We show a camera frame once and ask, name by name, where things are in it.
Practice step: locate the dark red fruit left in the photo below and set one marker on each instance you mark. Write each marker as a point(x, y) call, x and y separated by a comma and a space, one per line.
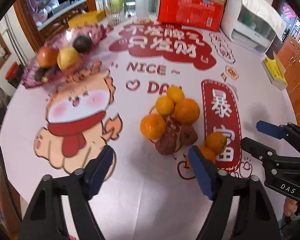
point(166, 145)

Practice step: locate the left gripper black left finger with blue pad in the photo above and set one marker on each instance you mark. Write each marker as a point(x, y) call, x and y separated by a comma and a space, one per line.
point(45, 218)

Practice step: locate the yellow flat box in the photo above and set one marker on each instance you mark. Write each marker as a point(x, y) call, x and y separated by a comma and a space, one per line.
point(91, 17)

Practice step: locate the dark red fruit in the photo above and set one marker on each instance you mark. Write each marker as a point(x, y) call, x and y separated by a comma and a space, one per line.
point(166, 145)
point(188, 135)

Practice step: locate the yellow pear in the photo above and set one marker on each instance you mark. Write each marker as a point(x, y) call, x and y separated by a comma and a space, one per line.
point(66, 57)

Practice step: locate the white blue carton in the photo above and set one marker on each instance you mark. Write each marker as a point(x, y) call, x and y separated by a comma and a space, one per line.
point(99, 5)

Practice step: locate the pink plastic fruit bowl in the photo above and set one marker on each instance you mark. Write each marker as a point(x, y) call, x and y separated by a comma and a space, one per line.
point(65, 39)

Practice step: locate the small mandarin top left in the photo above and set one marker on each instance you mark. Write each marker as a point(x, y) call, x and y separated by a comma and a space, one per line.
point(164, 106)

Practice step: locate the clear bottle green label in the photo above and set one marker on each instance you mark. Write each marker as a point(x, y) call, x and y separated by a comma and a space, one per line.
point(118, 9)

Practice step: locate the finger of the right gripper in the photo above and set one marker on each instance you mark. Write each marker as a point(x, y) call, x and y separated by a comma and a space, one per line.
point(258, 150)

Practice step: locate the orange mandarin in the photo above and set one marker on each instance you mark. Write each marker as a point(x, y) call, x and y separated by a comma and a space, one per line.
point(186, 111)
point(153, 126)

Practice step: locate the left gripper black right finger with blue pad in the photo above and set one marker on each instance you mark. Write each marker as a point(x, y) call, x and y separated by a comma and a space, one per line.
point(255, 217)

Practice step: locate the small mandarin top right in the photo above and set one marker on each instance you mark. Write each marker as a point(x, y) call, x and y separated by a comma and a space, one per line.
point(175, 94)

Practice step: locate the red apple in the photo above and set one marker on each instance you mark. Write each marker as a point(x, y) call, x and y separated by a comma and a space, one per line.
point(47, 56)

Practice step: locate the dark avocado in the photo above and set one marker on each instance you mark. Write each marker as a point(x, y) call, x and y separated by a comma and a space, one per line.
point(82, 44)

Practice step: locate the yellow small box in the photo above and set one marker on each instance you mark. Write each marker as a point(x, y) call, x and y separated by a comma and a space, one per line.
point(275, 72)

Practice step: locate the overripe dark banana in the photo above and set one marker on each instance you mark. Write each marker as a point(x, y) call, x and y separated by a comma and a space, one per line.
point(44, 74)

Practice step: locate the red lidded jar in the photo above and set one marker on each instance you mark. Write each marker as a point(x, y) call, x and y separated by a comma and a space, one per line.
point(14, 74)

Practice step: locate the white countertop appliance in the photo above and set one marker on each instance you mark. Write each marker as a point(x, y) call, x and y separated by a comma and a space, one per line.
point(252, 24)

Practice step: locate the dark red fruit right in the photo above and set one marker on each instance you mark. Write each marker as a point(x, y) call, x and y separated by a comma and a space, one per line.
point(188, 135)

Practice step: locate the white squeeze bottle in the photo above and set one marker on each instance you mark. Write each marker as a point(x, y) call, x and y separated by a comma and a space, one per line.
point(142, 9)

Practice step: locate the red drink multipack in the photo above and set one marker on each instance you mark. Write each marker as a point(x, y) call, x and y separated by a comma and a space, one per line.
point(206, 14)

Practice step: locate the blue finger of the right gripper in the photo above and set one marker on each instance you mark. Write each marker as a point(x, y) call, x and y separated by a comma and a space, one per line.
point(270, 129)

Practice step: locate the person's right hand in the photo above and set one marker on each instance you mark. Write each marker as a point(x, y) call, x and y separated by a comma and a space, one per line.
point(290, 206)

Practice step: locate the drinking glass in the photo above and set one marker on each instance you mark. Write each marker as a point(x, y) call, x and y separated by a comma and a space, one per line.
point(109, 12)

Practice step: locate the small mandarin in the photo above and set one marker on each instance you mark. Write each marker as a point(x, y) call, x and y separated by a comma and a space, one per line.
point(175, 94)
point(164, 106)

